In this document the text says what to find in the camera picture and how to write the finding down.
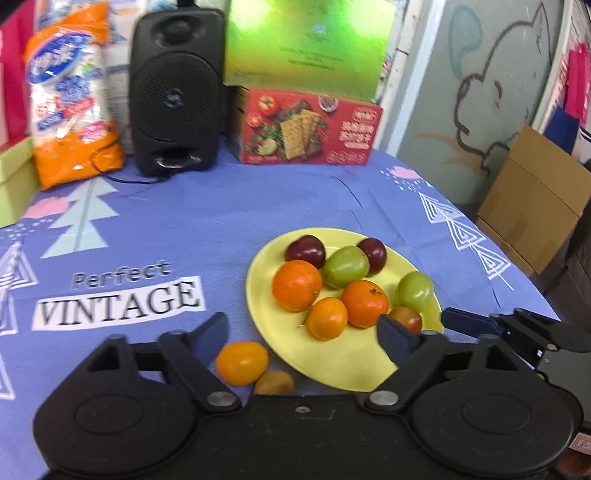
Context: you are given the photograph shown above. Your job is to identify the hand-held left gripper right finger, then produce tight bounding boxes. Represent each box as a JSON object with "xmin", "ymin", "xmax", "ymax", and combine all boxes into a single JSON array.
[{"xmin": 365, "ymin": 314, "xmax": 550, "ymax": 411}]

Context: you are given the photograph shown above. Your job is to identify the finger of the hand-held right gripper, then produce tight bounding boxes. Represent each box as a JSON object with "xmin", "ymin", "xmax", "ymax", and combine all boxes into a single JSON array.
[
  {"xmin": 489, "ymin": 308, "xmax": 591, "ymax": 368},
  {"xmin": 440, "ymin": 308, "xmax": 507, "ymax": 341}
]

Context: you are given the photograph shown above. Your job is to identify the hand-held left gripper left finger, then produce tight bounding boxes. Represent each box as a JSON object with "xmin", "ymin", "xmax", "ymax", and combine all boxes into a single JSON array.
[{"xmin": 69, "ymin": 311, "xmax": 241, "ymax": 411}]

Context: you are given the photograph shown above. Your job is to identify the red green tomato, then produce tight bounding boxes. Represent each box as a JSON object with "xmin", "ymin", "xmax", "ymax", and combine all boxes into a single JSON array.
[{"xmin": 388, "ymin": 306, "xmax": 423, "ymax": 334}]

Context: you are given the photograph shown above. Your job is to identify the yellow orange tangerine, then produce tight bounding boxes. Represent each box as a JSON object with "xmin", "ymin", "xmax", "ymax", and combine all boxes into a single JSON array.
[{"xmin": 215, "ymin": 342, "xmax": 269, "ymax": 387}]

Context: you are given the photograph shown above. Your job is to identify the large orange tangerine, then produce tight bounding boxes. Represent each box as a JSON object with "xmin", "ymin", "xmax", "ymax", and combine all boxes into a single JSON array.
[
  {"xmin": 341, "ymin": 280, "xmax": 389, "ymax": 329},
  {"xmin": 272, "ymin": 260, "xmax": 323, "ymax": 313}
]

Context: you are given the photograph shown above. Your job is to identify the small orange tangerine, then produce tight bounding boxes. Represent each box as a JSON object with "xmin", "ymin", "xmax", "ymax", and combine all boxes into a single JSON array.
[{"xmin": 306, "ymin": 297, "xmax": 349, "ymax": 341}]

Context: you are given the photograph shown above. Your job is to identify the small brownish green fruit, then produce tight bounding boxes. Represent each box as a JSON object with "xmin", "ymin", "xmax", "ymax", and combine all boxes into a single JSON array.
[{"xmin": 254, "ymin": 370, "xmax": 295, "ymax": 396}]

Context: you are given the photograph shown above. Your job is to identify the dark purple plum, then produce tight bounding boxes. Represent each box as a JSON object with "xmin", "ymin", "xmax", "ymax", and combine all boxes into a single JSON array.
[
  {"xmin": 285, "ymin": 234, "xmax": 327, "ymax": 270},
  {"xmin": 357, "ymin": 237, "xmax": 387, "ymax": 277}
]

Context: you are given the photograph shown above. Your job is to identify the large green plum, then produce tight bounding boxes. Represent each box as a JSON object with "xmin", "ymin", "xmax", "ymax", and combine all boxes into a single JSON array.
[{"xmin": 322, "ymin": 246, "xmax": 370, "ymax": 290}]

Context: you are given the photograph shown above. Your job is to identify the yellow plate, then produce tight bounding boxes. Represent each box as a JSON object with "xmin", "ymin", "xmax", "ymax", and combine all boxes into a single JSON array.
[{"xmin": 246, "ymin": 227, "xmax": 445, "ymax": 392}]

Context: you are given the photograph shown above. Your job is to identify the blue printed tablecloth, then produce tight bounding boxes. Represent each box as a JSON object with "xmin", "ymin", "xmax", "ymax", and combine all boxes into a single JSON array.
[{"xmin": 0, "ymin": 134, "xmax": 568, "ymax": 480}]

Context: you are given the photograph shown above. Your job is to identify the flat cardboard box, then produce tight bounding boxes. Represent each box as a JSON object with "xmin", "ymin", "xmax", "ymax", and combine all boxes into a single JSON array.
[{"xmin": 475, "ymin": 124, "xmax": 591, "ymax": 278}]

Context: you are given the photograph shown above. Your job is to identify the blue cloth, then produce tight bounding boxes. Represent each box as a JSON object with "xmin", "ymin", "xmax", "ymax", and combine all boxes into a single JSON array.
[{"xmin": 542, "ymin": 106, "xmax": 583, "ymax": 153}]

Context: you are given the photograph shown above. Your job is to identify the red cracker box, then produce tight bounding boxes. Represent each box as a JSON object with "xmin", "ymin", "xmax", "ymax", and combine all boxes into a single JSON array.
[{"xmin": 229, "ymin": 85, "xmax": 384, "ymax": 166}]

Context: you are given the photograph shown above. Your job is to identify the black speaker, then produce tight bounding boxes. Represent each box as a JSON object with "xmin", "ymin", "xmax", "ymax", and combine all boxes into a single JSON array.
[{"xmin": 128, "ymin": 7, "xmax": 227, "ymax": 177}]

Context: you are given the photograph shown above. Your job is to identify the light green cardboard box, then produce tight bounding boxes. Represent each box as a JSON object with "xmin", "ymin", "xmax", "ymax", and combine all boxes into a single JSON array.
[{"xmin": 0, "ymin": 136, "xmax": 40, "ymax": 229}]

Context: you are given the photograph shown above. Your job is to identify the pink hanging bag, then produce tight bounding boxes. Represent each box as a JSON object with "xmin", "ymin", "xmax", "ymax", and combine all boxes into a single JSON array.
[{"xmin": 566, "ymin": 44, "xmax": 591, "ymax": 121}]

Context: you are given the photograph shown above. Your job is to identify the orange snack bag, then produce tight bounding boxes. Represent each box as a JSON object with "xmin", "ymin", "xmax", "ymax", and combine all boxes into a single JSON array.
[{"xmin": 24, "ymin": 0, "xmax": 126, "ymax": 191}]

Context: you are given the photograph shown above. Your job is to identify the large green gift box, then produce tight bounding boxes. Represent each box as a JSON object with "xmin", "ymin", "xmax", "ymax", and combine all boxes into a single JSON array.
[{"xmin": 224, "ymin": 0, "xmax": 397, "ymax": 103}]

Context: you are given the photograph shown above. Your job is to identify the pink paper bag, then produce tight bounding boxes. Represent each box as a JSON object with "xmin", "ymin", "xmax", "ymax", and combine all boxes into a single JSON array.
[{"xmin": 0, "ymin": 0, "xmax": 35, "ymax": 148}]

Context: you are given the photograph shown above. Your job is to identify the black speaker cable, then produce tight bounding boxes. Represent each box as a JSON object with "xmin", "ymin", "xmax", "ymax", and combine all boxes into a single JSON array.
[{"xmin": 90, "ymin": 148, "xmax": 169, "ymax": 184}]

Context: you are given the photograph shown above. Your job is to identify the white frame post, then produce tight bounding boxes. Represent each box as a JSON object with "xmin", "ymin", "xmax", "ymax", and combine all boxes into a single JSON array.
[{"xmin": 374, "ymin": 0, "xmax": 446, "ymax": 155}]

